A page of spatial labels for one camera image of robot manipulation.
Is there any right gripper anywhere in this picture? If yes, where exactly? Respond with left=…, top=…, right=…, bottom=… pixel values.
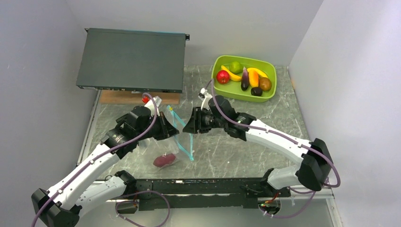
left=183, top=106, right=227, bottom=133

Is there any purple eggplant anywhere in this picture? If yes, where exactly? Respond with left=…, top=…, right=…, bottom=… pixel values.
left=241, top=67, right=250, bottom=91

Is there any dark plum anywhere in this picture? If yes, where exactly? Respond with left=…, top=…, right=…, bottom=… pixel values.
left=251, top=87, right=263, bottom=96

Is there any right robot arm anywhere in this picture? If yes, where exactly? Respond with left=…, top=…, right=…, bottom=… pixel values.
left=183, top=96, right=333, bottom=196

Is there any aluminium frame rail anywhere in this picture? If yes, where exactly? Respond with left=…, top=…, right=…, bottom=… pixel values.
left=77, top=193, right=341, bottom=227

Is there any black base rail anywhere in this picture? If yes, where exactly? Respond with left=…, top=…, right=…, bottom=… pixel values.
left=118, top=177, right=291, bottom=211

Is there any purple sweet potato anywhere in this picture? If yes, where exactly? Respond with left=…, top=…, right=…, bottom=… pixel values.
left=153, top=153, right=177, bottom=168

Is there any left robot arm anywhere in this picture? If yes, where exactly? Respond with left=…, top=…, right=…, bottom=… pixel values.
left=31, top=106, right=179, bottom=227

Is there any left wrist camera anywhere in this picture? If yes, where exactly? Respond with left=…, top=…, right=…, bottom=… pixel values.
left=142, top=96, right=162, bottom=115

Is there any green lime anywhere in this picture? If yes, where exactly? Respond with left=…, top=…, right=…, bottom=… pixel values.
left=229, top=61, right=243, bottom=74

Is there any wooden block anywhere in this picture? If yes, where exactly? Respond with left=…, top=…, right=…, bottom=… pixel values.
left=99, top=90, right=181, bottom=105

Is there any red apple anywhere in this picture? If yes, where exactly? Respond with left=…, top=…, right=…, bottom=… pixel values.
left=216, top=70, right=230, bottom=84

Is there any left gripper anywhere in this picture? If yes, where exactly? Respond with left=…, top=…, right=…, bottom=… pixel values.
left=136, top=111, right=180, bottom=141

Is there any dark grey rack box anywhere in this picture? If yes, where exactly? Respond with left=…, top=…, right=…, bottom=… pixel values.
left=76, top=28, right=190, bottom=93

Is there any clear zip top bag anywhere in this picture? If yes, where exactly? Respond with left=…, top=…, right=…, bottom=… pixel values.
left=135, top=105, right=194, bottom=168

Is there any orange yellow mango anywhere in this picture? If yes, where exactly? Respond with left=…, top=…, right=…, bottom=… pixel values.
left=248, top=70, right=259, bottom=87

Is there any yellow banana behind mango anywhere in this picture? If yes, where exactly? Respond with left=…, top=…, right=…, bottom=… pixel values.
left=247, top=68, right=268, bottom=78

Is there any brown kiwi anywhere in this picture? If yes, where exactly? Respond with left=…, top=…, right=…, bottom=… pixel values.
left=259, top=77, right=272, bottom=91

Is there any green plastic bin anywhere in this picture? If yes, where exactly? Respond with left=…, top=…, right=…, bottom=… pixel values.
left=211, top=55, right=277, bottom=103

